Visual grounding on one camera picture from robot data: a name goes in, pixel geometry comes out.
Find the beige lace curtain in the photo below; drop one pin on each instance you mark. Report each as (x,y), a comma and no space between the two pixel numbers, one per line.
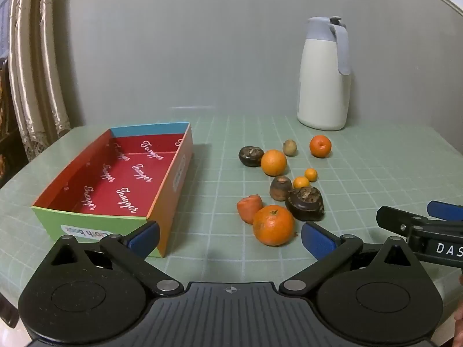
(36,79)

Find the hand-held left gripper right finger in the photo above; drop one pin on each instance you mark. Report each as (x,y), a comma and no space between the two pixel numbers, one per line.
(318,240)

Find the brown water chestnut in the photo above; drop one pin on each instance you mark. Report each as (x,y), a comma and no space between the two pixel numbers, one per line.
(280,188)

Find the small mandarin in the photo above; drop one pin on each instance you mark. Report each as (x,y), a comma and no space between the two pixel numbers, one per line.
(320,146)

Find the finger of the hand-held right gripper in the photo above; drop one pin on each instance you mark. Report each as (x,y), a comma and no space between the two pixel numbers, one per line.
(394,219)
(446,210)

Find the large mandarin with green stem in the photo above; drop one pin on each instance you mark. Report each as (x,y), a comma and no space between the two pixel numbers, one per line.
(273,226)

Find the dark wooden furniture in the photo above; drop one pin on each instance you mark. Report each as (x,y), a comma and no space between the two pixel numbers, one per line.
(9,133)

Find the small dark water chestnut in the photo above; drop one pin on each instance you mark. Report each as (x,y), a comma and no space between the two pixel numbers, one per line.
(250,157)

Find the large dark water chestnut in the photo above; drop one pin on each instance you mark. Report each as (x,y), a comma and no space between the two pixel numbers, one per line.
(305,205)

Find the carrot piece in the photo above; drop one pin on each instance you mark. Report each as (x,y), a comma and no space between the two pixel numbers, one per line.
(249,208)

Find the colourful cardboard box red inside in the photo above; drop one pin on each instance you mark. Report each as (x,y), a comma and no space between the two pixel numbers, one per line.
(123,184)

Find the small brown kiwi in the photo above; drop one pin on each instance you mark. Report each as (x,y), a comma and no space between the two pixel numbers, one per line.
(289,148)

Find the white jug with grey lid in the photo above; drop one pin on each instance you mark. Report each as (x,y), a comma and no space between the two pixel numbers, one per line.
(322,79)

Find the kumquat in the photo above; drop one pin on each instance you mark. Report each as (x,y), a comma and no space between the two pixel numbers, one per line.
(311,174)
(300,182)

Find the smooth round orange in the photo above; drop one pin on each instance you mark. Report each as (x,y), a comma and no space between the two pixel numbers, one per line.
(274,162)

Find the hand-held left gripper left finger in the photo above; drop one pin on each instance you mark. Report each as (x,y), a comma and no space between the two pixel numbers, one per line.
(144,236)

